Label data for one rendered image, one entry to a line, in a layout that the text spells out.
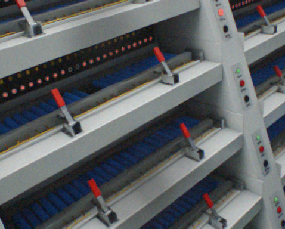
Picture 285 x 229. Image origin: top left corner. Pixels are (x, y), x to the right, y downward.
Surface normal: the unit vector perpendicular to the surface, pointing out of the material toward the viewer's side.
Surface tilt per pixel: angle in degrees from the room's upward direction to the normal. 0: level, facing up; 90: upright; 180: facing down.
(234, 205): 19
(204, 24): 90
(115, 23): 109
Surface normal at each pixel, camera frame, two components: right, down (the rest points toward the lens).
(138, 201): -0.15, -0.89
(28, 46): 0.62, 0.25
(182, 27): -0.77, 0.38
